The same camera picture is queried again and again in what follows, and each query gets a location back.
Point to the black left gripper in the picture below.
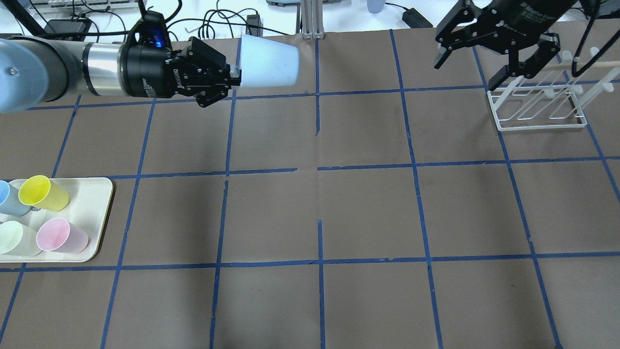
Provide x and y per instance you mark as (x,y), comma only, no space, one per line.
(147,71)

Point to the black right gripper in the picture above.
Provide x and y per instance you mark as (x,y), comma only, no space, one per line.
(520,14)

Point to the light blue plastic cup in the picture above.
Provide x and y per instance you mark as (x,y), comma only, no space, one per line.
(267,64)

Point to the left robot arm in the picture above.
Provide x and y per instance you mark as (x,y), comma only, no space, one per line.
(35,70)

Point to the blue cup on desk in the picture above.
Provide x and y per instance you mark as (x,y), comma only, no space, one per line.
(375,6)

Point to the yellow plastic cup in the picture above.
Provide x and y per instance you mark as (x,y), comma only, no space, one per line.
(40,192)

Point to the pink plastic cup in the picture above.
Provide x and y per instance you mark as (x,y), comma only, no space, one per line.
(61,236)

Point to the pale green plastic cup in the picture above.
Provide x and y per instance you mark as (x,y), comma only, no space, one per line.
(16,239)

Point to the black power adapter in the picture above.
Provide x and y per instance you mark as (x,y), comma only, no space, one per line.
(414,19)

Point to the cream plastic tray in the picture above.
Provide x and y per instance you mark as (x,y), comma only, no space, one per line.
(88,207)

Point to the white wire cup rack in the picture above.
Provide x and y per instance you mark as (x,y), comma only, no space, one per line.
(557,102)

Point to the aluminium frame post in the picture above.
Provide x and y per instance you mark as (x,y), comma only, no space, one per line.
(311,19)

